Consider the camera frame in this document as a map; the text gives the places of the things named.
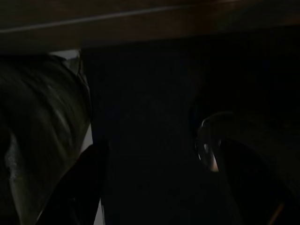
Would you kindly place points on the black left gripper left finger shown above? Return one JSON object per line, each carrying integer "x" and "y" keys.
{"x": 79, "y": 187}

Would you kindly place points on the crumpled grey-green plastic bag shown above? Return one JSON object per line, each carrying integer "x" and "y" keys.
{"x": 35, "y": 105}

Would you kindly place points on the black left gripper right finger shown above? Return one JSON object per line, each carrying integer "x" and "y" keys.
{"x": 257, "y": 192}

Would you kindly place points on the brown drawer front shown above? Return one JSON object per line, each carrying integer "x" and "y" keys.
{"x": 140, "y": 28}

